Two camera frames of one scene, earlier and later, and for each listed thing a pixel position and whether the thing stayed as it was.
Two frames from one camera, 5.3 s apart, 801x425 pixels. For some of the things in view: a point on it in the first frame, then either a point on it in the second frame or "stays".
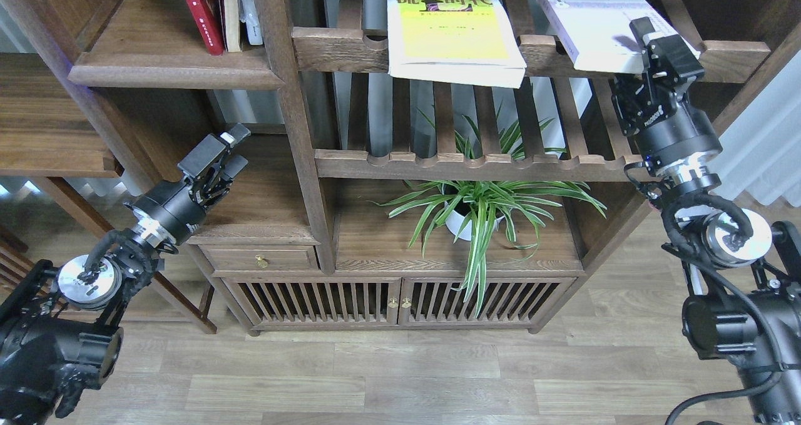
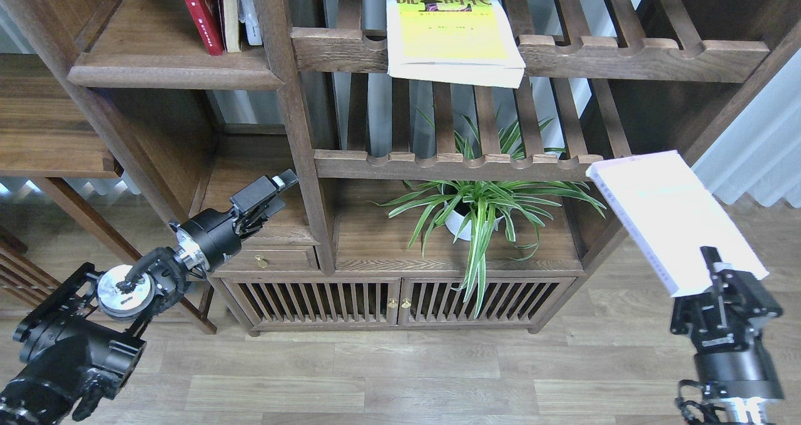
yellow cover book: x=452 y=29 stays
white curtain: x=760 y=156 stays
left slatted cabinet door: x=319 y=302 stays
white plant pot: x=460 y=226 stays
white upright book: x=248 y=10 stays
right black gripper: x=669 y=128 -> x=726 y=325
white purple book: x=592 y=24 -> x=670 y=216
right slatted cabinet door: x=432 y=301 stays
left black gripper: x=178 y=210 -> x=210 y=238
